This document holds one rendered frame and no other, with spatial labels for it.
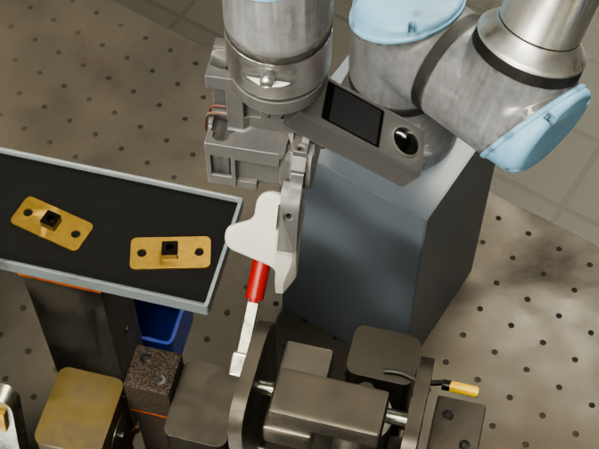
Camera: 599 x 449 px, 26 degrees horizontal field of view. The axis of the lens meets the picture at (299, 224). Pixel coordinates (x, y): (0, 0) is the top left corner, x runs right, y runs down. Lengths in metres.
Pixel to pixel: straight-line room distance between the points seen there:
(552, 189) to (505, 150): 1.55
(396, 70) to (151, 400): 0.43
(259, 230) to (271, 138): 0.08
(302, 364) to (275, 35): 0.52
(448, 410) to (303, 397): 0.16
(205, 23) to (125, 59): 0.98
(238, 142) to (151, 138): 1.06
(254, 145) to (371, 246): 0.62
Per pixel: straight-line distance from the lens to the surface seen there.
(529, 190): 2.85
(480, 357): 1.84
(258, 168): 0.99
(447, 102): 1.33
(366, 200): 1.50
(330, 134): 0.96
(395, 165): 0.98
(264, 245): 1.02
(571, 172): 2.89
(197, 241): 1.37
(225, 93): 0.98
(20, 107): 2.10
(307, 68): 0.89
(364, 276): 1.65
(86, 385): 1.40
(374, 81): 1.40
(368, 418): 1.25
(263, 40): 0.86
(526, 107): 1.30
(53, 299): 1.50
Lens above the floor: 2.33
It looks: 58 degrees down
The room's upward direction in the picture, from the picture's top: straight up
